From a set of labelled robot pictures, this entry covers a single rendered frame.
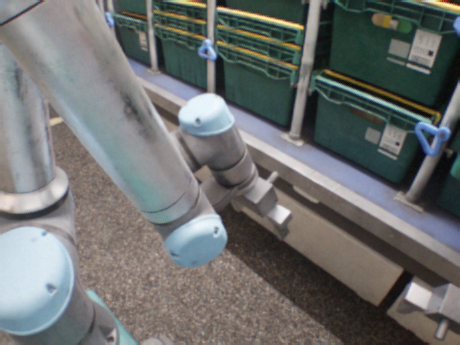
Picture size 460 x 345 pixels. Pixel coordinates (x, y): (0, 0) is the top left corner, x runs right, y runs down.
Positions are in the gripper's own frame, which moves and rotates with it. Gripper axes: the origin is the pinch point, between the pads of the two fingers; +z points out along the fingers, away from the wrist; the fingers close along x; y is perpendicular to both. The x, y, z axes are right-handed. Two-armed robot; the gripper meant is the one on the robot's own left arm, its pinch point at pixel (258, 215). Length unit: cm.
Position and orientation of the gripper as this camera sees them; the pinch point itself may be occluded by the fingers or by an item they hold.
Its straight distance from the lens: 69.3
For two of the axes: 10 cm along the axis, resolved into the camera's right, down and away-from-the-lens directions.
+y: 6.7, -6.9, 2.8
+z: 3.5, 6.2, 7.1
